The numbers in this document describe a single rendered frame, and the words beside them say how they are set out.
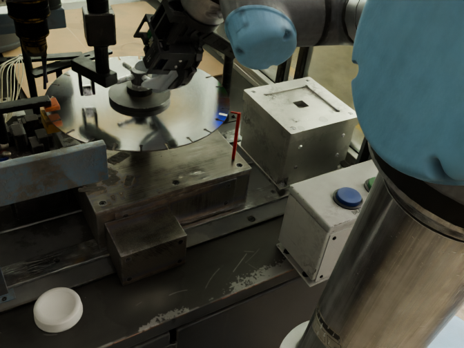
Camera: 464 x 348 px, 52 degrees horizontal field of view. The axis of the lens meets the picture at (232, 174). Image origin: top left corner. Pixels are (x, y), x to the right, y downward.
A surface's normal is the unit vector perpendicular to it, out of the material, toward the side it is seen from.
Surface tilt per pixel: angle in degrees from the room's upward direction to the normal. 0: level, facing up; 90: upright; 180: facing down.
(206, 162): 0
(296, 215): 90
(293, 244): 90
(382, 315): 93
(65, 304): 1
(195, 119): 0
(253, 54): 117
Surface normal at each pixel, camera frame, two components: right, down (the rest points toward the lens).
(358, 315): -0.74, 0.40
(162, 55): 0.36, 0.90
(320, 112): 0.10, -0.77
